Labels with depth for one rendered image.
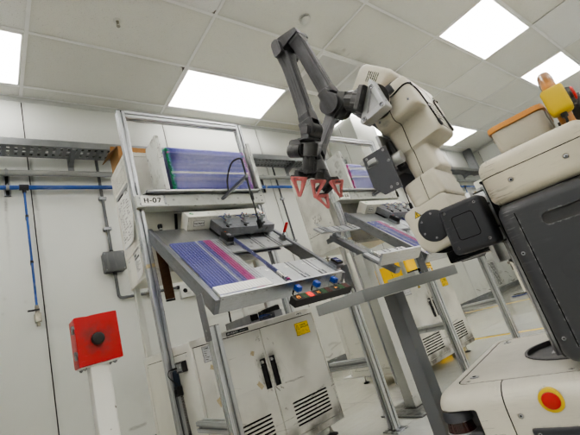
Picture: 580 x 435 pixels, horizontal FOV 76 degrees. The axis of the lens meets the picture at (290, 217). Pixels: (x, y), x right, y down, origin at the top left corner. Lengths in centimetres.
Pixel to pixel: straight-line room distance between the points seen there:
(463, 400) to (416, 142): 79
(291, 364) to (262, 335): 20
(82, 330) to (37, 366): 184
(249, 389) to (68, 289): 193
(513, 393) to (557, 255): 34
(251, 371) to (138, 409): 165
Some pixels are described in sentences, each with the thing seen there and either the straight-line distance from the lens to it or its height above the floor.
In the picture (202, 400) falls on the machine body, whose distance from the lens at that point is 171.
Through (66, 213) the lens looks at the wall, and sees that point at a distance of 353.
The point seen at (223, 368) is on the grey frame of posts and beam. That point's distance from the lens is 141.
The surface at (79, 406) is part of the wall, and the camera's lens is 325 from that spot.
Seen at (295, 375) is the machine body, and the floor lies 33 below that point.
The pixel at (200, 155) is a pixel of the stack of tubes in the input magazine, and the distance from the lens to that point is 224.
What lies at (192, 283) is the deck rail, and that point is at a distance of 157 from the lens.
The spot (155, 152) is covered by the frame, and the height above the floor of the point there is 162.
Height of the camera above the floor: 56
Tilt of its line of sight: 15 degrees up
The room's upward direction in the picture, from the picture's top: 17 degrees counter-clockwise
